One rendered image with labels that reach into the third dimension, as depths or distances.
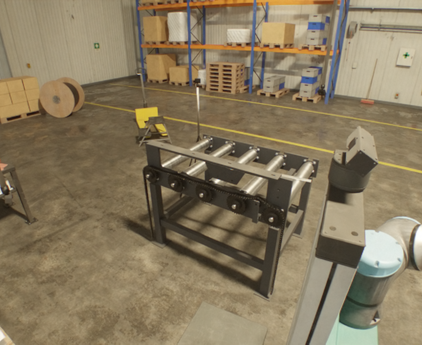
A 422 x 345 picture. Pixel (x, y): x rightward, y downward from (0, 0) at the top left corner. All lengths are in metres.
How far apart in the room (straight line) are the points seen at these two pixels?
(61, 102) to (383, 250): 8.01
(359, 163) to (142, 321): 2.21
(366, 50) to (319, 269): 10.31
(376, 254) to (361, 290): 0.12
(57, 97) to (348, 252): 8.14
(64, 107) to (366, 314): 8.01
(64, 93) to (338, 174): 7.90
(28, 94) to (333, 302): 8.90
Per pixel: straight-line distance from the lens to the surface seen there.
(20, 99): 8.99
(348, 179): 0.51
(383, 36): 10.62
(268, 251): 2.23
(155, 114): 6.97
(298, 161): 2.83
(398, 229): 1.05
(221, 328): 1.40
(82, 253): 3.17
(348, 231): 0.43
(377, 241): 0.95
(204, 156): 2.08
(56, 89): 8.28
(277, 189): 1.92
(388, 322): 2.78
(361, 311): 1.01
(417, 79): 10.72
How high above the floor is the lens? 2.03
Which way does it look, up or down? 28 degrees down
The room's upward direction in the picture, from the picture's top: straight up
